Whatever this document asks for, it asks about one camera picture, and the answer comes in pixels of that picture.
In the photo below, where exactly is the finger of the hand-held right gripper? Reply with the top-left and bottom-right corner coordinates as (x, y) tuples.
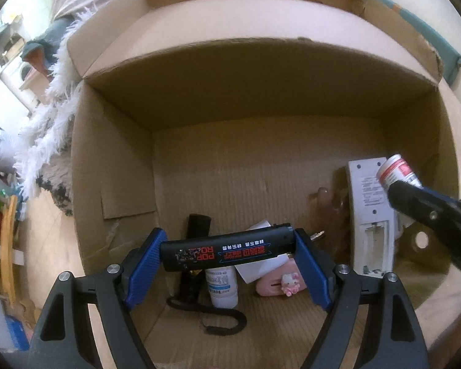
(386, 181), (461, 273)

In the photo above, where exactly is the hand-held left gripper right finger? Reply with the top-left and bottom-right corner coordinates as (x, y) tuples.
(294, 228), (429, 369)

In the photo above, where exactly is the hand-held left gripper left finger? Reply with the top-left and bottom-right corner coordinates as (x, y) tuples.
(29, 228), (167, 369)

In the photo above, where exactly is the white bottle with red label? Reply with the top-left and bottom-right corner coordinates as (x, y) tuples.
(376, 154), (423, 193)

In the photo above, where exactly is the pink cat figure case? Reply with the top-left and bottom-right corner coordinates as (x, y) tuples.
(255, 259), (310, 298)

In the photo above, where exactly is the white charger plug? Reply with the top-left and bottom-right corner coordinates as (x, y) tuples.
(234, 220), (293, 283)

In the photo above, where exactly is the white remote control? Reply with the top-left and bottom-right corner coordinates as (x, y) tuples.
(346, 156), (398, 280)

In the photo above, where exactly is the black flashlight with strap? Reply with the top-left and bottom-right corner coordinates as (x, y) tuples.
(165, 213), (247, 335)

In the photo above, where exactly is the white bottle with blue print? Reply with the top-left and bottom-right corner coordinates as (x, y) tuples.
(205, 265), (239, 309)

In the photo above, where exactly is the black lighter with red print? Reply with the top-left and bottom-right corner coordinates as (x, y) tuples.
(159, 223), (296, 272)

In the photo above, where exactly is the cardboard box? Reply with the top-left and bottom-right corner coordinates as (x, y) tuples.
(67, 0), (461, 369)

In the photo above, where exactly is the wooden chair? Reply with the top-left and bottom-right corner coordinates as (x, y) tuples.
(0, 184), (26, 308)

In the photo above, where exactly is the shaggy black white blanket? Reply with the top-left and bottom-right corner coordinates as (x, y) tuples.
(13, 11), (85, 216)

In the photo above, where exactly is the white kitchen counter cabinet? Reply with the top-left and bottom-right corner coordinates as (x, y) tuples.
(0, 81), (31, 127)

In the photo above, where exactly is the white washing machine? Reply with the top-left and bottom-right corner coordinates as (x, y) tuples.
(8, 61), (43, 93)

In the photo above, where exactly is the grey-blue pillow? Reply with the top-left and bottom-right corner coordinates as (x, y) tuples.
(21, 17), (72, 73)

